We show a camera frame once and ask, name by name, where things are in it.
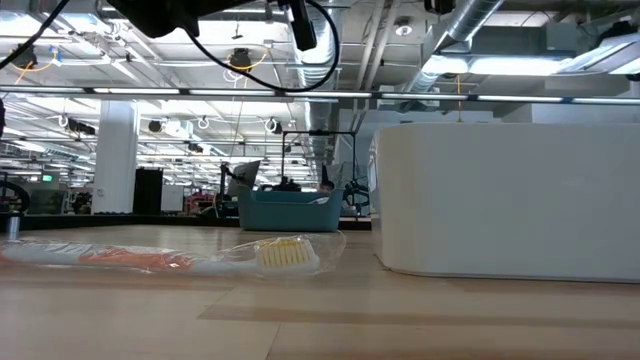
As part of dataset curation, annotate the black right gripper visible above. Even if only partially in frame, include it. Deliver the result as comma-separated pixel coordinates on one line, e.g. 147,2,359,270
424,0,456,15

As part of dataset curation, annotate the teal plastic bin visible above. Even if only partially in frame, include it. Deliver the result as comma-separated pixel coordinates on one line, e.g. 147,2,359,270
236,184,345,233

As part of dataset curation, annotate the background monitor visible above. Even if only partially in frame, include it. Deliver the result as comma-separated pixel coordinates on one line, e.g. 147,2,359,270
227,159,262,197

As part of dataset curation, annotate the white pillar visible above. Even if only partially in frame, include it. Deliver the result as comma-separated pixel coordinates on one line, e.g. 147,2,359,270
91,99,139,215

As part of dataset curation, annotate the long ceiling light bar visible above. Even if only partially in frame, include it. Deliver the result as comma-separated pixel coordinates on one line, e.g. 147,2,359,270
0,83,640,105

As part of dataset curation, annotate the purple toothbrush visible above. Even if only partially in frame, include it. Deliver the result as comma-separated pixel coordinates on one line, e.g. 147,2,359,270
0,232,348,278

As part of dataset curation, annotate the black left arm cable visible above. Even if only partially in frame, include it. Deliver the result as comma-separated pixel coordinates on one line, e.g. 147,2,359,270
183,0,342,94

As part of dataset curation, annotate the silver ventilation duct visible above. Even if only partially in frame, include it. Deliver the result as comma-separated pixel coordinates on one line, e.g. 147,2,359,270
399,0,506,96
287,0,346,169

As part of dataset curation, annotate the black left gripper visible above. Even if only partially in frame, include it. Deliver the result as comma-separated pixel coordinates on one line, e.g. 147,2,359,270
289,0,319,52

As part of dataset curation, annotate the black curved hose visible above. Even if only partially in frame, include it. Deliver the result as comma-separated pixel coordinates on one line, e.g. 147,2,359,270
0,179,31,214

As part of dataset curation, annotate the black cabinet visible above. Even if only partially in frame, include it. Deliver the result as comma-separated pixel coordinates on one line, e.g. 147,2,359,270
132,167,164,216

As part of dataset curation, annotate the silver metal can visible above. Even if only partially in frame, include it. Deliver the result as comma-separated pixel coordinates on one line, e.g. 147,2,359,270
5,212,22,241

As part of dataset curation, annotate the black ceiling cable reel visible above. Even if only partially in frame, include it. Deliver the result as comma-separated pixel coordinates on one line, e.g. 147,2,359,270
9,43,39,70
228,47,254,71

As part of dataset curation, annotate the white plastic bin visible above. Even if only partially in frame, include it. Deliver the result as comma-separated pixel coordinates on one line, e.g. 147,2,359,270
367,122,640,284

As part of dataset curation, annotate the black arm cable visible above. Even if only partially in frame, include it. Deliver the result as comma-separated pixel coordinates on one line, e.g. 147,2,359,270
0,0,72,71
183,0,342,94

